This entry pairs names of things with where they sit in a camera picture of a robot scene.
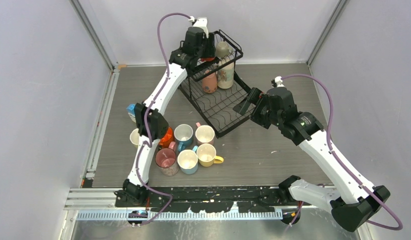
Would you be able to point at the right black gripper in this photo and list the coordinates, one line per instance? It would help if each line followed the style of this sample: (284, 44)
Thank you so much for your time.
(253, 97)

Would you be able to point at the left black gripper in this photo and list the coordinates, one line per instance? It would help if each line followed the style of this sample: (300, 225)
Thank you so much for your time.
(209, 42)

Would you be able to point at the light pink faceted mug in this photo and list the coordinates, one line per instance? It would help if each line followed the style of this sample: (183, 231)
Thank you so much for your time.
(204, 134)

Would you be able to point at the yellow mug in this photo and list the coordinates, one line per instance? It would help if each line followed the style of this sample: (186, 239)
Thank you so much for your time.
(207, 155)

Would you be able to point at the light blue faceted mug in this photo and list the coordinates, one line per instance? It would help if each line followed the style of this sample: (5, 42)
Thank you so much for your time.
(188, 160)

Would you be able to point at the large orange mug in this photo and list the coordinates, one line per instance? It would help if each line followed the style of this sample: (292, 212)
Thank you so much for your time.
(167, 139)

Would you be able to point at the pink patterned mug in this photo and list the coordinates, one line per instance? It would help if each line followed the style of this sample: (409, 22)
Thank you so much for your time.
(166, 160)

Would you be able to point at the yellow-green faceted mug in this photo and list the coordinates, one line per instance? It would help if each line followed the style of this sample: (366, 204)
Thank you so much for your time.
(134, 137)

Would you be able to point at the small orange cup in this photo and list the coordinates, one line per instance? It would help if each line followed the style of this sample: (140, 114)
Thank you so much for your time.
(207, 59)

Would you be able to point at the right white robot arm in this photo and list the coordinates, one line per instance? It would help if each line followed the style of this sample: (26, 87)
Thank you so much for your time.
(354, 199)

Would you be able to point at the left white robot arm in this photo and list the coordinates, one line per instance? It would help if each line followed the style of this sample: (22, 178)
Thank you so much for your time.
(150, 118)

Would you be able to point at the beige grey cup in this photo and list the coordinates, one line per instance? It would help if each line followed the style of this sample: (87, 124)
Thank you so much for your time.
(222, 49)

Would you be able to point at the cream floral mug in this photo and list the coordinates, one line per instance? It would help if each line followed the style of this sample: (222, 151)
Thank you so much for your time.
(225, 76)

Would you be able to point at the salmon pink mug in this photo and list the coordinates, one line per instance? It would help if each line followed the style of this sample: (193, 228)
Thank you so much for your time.
(210, 83)

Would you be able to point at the small blue toy block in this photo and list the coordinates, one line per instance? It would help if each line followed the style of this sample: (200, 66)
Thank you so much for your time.
(131, 112)

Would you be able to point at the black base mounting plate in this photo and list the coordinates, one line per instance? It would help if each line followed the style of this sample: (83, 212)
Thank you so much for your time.
(211, 199)

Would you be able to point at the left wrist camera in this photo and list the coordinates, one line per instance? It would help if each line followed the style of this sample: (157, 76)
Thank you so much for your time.
(200, 22)

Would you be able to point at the black wire dish rack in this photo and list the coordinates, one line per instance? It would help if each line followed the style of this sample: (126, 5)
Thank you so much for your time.
(216, 91)

